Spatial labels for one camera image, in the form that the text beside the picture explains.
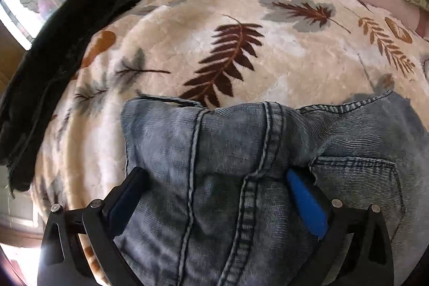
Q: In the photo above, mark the cream leaf-print blanket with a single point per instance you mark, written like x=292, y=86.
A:
x=201, y=48

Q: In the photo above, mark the black cloth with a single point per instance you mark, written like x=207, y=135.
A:
x=67, y=38

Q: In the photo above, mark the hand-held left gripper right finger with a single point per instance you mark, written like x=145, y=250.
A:
x=308, y=205

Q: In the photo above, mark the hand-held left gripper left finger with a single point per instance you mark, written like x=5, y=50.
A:
x=123, y=205

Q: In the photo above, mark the grey-blue denim pants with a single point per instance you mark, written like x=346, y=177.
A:
x=218, y=155

